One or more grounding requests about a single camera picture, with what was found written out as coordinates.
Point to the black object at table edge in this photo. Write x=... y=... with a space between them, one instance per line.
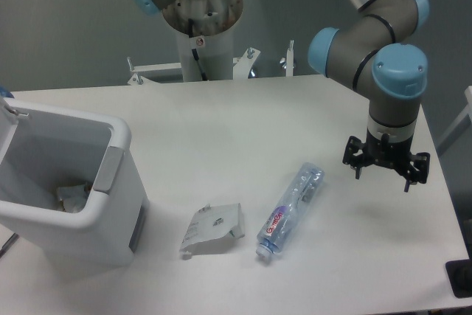
x=459 y=275

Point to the crumpled paper trash in bin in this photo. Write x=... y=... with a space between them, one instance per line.
x=72 y=199

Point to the white metal base frame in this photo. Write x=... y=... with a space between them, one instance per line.
x=243 y=67

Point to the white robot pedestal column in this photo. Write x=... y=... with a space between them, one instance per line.
x=204 y=32

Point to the white paper package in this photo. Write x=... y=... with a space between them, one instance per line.
x=213 y=229

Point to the white plastic trash can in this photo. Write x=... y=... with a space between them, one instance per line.
x=44 y=147

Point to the white frame at right edge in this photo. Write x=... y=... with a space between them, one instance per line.
x=457 y=128

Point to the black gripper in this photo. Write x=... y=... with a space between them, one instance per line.
x=392 y=155

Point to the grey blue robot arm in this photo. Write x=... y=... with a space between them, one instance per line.
x=371 y=58

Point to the clear plastic water bottle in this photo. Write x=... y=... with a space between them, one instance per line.
x=289 y=211

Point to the blue object at left edge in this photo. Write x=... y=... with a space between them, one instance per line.
x=5 y=93

